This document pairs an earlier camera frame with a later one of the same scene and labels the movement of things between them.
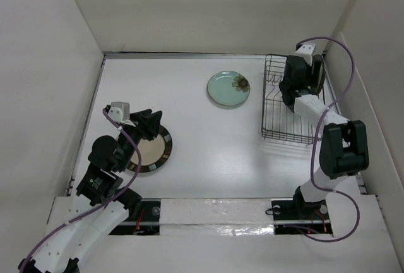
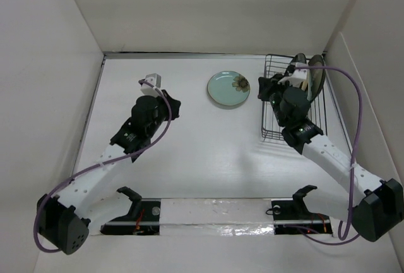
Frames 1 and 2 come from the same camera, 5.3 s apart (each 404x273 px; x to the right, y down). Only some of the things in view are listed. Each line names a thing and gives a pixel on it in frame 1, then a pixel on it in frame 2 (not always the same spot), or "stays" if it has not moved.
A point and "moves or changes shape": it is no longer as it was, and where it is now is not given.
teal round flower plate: x=228 y=88 stays
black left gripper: x=146 y=122 -> x=172 y=104
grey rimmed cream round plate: x=319 y=72 stays
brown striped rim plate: x=154 y=153 moves or changes shape
